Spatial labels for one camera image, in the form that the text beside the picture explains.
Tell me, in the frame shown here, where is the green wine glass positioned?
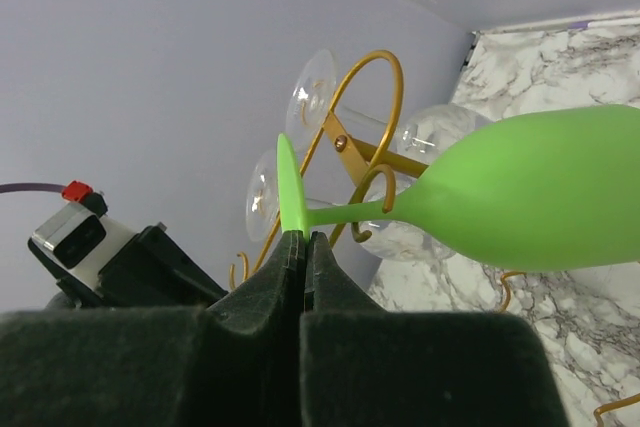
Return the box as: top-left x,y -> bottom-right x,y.
277,105 -> 639,272

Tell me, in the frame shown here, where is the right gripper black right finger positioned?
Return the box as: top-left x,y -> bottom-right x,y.
300,233 -> 568,426

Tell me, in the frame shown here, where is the gold wire glass rack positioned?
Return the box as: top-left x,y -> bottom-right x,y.
229,55 -> 639,426

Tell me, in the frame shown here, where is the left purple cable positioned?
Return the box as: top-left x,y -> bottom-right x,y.
0,181 -> 66,195

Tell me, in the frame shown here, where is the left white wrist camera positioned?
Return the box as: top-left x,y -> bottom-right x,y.
28,180 -> 136,290

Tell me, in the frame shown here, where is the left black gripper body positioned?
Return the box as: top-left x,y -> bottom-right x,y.
44,221 -> 228,308

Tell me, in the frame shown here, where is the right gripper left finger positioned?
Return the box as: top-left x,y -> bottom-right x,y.
1,232 -> 306,426

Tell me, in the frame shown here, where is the clear wine glass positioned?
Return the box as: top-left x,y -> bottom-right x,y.
245,150 -> 455,262
285,49 -> 492,164

